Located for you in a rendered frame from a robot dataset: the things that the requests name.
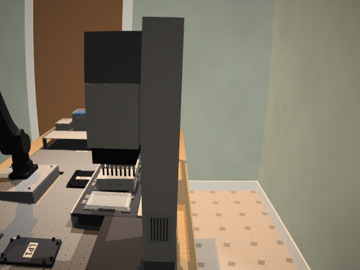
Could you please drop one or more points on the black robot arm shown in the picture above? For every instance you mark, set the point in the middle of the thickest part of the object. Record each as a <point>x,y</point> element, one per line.
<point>15,140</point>

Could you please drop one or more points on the white translucent plate lid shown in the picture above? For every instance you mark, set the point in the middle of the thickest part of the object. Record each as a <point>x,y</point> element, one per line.
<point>116,200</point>

